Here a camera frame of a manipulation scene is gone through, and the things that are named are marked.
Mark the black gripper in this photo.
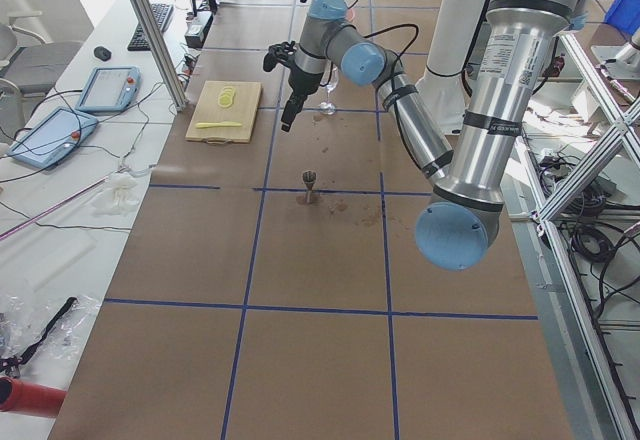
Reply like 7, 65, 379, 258
263, 41, 325, 132

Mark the steel double jigger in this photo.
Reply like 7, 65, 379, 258
302, 170, 317, 205

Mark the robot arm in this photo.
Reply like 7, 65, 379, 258
263, 0, 586, 270

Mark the clear wine glass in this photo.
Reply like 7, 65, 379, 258
318, 63, 339, 116

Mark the bamboo cutting board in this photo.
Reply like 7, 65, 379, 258
185, 81, 262, 143

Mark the yellow plastic knife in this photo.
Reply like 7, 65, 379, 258
195, 121, 243, 129

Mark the black keyboard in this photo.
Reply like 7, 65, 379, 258
126, 3, 175, 52

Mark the blue teach pendant far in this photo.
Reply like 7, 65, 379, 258
76, 66, 141, 115

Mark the blue teach pendant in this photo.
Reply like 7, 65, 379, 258
8, 107, 98, 169
76, 66, 141, 115

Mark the black computer mouse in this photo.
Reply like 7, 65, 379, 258
93, 46, 112, 61

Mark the white crumpled cloth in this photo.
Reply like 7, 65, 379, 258
91, 173, 139, 215

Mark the blue teach pendant near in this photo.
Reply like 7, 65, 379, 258
8, 107, 98, 169

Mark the grey office chair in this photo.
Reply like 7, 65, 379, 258
1, 10, 82, 102

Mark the blue storage bin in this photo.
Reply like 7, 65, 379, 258
604, 0, 640, 34

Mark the clear plastic bag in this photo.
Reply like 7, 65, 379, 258
1, 292, 102, 378

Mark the red thermos bottle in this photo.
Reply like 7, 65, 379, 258
1, 377, 67, 418

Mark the aluminium frame post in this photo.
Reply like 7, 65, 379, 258
130, 0, 187, 112

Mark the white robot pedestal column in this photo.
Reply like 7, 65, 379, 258
416, 0, 485, 134

